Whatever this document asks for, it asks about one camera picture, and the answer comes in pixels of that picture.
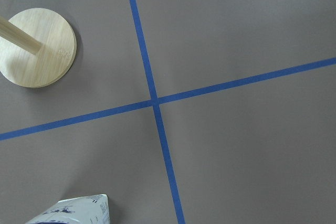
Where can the white blue milk carton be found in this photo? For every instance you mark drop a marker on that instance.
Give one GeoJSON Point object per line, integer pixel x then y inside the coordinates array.
{"type": "Point", "coordinates": [88, 209]}

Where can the wooden round stand with post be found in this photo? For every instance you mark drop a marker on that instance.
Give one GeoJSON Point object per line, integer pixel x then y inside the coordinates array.
{"type": "Point", "coordinates": [38, 47]}

